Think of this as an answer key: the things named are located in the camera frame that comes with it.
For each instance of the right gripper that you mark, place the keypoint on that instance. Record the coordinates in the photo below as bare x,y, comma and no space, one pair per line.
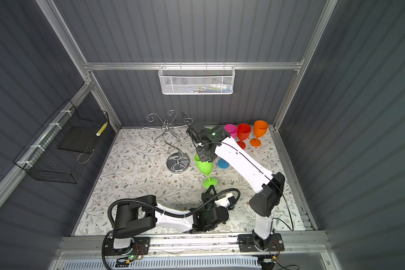
202,158

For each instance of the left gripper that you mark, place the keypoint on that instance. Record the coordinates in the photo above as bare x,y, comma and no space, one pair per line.
207,197

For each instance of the pink wine glass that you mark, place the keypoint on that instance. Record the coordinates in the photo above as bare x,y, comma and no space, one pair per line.
231,129

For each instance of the green wine glass back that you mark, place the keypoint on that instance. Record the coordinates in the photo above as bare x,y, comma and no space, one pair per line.
206,169

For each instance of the blue wine glass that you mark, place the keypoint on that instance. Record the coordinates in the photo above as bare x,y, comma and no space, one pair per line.
222,164

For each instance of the chrome wine glass rack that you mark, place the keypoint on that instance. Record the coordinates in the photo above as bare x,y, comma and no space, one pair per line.
177,161

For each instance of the red wine glass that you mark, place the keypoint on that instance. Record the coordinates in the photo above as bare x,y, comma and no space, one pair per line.
243,132

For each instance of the orange wine glass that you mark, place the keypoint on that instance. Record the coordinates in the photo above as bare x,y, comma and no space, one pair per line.
260,128

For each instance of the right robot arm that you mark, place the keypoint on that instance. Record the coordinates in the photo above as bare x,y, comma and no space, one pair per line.
268,187

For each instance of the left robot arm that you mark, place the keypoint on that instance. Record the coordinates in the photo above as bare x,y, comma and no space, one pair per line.
130,217

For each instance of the yellow marker in basket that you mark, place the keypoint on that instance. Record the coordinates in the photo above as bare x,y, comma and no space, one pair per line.
101,129

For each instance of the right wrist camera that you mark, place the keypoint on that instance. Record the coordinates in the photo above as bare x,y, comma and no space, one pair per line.
194,130

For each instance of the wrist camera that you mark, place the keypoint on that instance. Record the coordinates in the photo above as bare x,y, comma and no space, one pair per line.
194,130
228,202

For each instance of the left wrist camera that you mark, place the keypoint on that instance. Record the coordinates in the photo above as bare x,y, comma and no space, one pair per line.
228,202

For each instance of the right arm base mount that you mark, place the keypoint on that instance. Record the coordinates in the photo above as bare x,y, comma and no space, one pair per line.
254,243

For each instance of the white wire wall basket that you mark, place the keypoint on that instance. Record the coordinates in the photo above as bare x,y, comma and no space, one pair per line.
197,80

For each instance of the white perforated cable tray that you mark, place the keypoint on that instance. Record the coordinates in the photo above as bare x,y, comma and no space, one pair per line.
235,262

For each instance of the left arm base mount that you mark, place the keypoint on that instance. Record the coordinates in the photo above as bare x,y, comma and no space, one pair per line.
126,246

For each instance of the black wire wall basket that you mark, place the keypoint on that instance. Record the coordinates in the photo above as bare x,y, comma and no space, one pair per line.
61,152

